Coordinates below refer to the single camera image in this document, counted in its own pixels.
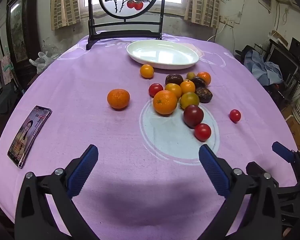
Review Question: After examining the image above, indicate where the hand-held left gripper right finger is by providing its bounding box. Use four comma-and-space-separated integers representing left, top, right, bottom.
197, 144, 282, 240

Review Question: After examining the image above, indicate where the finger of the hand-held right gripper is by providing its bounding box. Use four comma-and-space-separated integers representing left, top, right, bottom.
272, 142, 300, 172
246, 161, 265, 179

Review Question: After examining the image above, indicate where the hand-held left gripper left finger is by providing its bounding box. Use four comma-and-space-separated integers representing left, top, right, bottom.
14, 144, 99, 240

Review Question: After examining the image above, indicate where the red cherry tomato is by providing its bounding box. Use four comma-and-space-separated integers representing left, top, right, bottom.
148, 83, 164, 97
229, 109, 241, 123
194, 123, 212, 142

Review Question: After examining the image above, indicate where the dark purple tomato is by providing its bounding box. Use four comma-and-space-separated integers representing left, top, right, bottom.
183, 105, 204, 128

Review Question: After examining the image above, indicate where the green yellow tomato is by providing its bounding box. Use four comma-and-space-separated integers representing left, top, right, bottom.
179, 92, 200, 110

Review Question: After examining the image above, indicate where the dark brown water chestnut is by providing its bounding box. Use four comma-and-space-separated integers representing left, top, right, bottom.
191, 77, 207, 88
165, 74, 184, 85
195, 87, 213, 104

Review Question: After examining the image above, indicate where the mandarin orange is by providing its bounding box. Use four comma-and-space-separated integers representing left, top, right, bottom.
153, 89, 178, 115
196, 71, 212, 86
107, 89, 131, 110

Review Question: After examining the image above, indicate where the orange cherry tomato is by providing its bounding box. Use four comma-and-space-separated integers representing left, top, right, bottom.
140, 64, 155, 79
164, 83, 182, 99
180, 79, 196, 95

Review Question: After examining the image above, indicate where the white oval plate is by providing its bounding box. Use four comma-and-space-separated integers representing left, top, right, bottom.
126, 39, 199, 70

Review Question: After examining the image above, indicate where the cardboard box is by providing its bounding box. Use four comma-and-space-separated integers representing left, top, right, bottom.
285, 116, 300, 155

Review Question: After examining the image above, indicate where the purple printed tablecloth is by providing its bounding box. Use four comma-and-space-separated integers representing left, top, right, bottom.
0, 32, 300, 240

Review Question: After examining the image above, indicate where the smartphone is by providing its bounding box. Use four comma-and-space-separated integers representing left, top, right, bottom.
7, 105, 52, 169

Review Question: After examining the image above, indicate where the blue cloth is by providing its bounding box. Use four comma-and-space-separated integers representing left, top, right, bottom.
245, 49, 283, 85

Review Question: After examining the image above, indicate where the computer monitor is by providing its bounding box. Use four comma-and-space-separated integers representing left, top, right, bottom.
266, 47, 299, 83

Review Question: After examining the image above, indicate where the black speaker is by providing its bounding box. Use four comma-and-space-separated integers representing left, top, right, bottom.
289, 37, 300, 59

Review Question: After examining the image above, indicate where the black hat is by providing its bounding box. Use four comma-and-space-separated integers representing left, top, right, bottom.
235, 44, 253, 60

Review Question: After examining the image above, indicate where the white plastic bag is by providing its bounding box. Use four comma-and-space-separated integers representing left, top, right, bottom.
29, 44, 63, 74

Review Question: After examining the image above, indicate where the dark wooden cabinet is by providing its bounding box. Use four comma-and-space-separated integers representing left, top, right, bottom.
5, 0, 42, 80

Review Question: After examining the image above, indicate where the beige patterned curtain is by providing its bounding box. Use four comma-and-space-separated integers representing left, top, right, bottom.
51, 0, 82, 30
184, 0, 222, 29

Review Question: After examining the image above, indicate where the black framed persimmon painting screen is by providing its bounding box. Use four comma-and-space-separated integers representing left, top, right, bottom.
86, 0, 165, 50

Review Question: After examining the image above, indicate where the white cable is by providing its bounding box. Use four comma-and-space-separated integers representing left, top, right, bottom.
206, 22, 227, 42

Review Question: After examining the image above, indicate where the wall socket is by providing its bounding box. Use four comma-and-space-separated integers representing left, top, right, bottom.
219, 16, 235, 27

